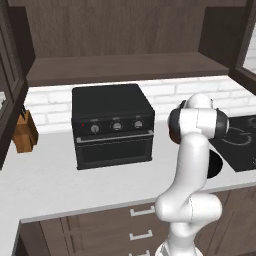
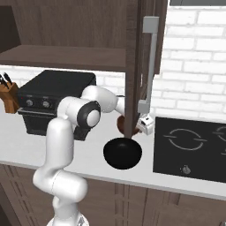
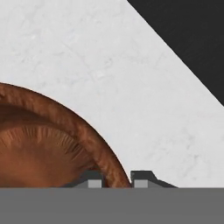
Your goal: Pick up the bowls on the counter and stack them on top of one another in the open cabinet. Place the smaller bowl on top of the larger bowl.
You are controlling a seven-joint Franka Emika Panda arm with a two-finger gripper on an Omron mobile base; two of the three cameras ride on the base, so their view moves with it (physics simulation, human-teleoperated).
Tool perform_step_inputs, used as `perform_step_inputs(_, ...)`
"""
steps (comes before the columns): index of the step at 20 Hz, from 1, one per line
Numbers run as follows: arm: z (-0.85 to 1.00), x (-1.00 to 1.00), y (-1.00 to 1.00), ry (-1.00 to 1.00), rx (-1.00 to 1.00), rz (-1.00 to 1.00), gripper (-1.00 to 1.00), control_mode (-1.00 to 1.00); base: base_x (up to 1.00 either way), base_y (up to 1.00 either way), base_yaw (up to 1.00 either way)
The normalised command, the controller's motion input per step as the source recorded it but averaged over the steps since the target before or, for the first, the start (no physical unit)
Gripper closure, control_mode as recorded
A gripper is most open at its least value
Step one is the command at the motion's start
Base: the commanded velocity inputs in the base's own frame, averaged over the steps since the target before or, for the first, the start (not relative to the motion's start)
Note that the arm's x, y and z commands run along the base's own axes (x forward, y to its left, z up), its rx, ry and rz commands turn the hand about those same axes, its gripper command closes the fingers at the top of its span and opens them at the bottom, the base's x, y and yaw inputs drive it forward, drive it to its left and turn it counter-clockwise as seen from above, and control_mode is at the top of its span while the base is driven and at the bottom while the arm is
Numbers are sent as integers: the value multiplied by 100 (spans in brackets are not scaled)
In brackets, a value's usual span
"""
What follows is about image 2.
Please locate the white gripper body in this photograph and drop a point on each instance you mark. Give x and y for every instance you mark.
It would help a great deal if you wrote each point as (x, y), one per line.
(147, 125)

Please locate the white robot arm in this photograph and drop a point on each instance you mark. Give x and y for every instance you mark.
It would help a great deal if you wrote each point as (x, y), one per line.
(60, 138)

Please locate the brown bowl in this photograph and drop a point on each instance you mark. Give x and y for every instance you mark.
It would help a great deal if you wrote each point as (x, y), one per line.
(120, 125)

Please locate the black bowl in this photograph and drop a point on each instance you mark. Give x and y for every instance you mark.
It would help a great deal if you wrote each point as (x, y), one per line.
(122, 153)

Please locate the dark wood cabinet door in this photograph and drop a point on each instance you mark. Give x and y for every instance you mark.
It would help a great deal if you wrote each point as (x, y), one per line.
(131, 58)

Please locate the dark wood open cabinet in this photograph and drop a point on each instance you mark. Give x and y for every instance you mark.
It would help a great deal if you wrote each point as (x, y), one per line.
(64, 35)

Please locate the black hob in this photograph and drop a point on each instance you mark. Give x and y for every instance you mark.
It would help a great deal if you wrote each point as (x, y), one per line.
(191, 147)

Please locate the grey hob knob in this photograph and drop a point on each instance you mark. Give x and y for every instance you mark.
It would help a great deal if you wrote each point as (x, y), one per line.
(185, 169)

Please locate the dark wood base cupboards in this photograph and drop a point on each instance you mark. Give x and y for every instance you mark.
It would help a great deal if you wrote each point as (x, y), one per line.
(141, 203)

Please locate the black toaster oven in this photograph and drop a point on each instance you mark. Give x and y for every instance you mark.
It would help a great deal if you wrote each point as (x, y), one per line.
(56, 85)

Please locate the grey range hood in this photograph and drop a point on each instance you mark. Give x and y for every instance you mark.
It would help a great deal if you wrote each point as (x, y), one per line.
(197, 2)

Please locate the brown wooden knife block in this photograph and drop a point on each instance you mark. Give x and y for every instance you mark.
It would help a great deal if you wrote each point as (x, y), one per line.
(10, 100)

